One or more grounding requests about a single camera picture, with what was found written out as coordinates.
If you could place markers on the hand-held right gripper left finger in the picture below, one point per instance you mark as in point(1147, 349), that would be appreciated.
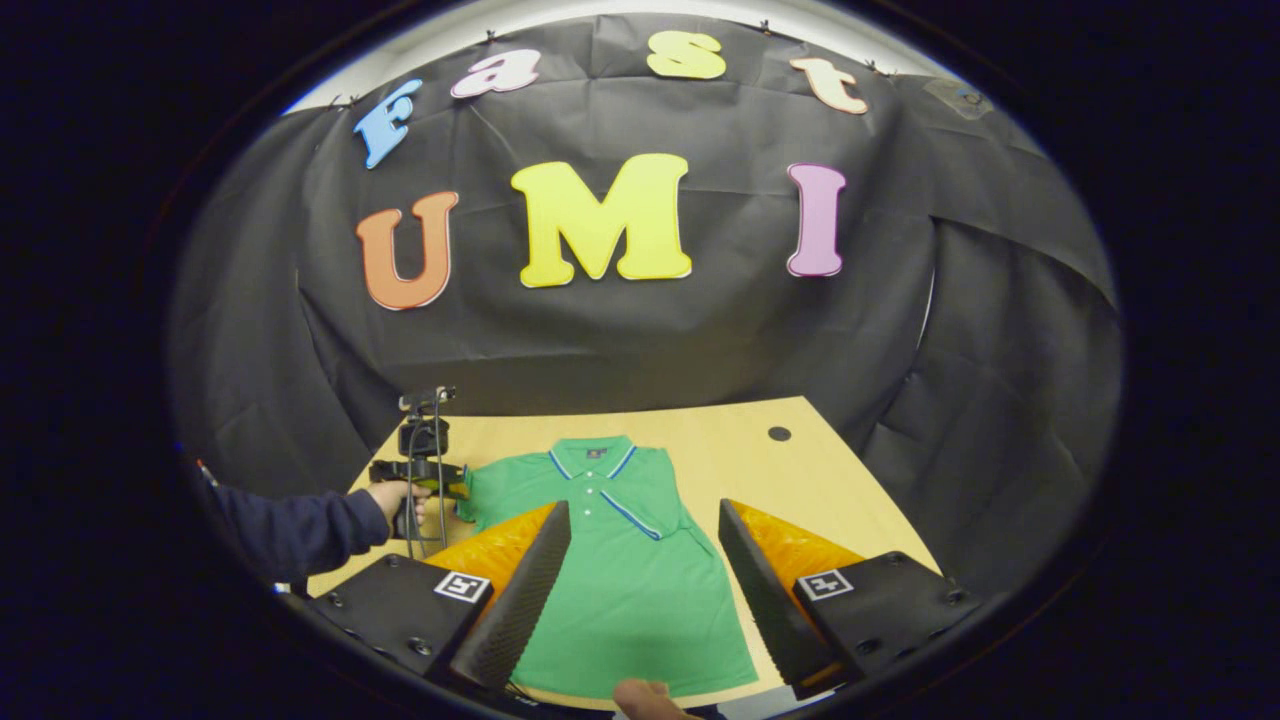
point(525, 590)

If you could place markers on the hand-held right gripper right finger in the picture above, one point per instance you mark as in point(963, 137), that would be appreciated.
point(770, 600)

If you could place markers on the green polo T-shirt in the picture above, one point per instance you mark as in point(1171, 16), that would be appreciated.
point(640, 600)

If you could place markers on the black backdrop cloth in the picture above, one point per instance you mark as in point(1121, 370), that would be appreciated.
point(720, 340)

